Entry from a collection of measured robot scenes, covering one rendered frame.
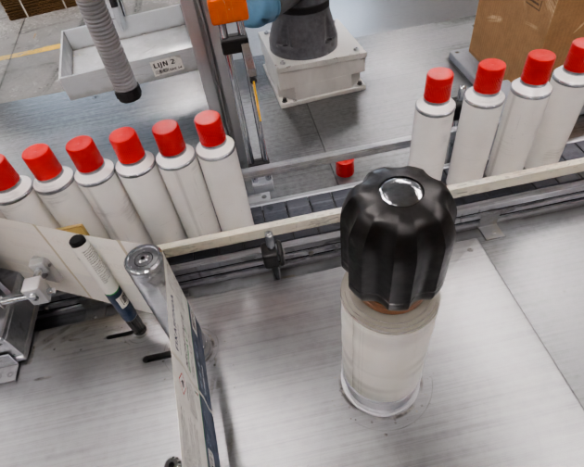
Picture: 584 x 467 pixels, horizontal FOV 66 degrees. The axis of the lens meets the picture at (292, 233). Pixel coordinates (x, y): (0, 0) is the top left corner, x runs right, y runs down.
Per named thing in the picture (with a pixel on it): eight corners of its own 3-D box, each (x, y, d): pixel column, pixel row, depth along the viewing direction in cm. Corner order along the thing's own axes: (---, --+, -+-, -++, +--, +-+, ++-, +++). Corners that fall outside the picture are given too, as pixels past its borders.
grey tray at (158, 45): (70, 100, 90) (58, 79, 86) (71, 52, 102) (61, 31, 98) (201, 69, 93) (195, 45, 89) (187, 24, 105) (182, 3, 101)
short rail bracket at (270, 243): (271, 295, 67) (259, 244, 58) (268, 279, 69) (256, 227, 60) (292, 290, 67) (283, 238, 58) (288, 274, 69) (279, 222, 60)
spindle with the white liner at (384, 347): (352, 425, 49) (354, 256, 27) (333, 351, 55) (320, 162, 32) (431, 407, 49) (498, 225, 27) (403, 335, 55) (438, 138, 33)
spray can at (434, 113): (412, 206, 69) (428, 87, 54) (399, 184, 73) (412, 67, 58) (443, 199, 70) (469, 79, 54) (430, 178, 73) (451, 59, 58)
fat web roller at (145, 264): (176, 369, 55) (117, 281, 41) (175, 336, 58) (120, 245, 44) (212, 360, 56) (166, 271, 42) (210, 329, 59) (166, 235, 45)
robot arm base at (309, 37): (274, 64, 94) (270, 15, 87) (265, 35, 104) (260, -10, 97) (345, 55, 95) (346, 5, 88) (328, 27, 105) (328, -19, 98)
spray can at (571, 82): (530, 179, 71) (579, 56, 56) (514, 158, 74) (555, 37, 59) (562, 172, 71) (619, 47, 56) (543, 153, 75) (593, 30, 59)
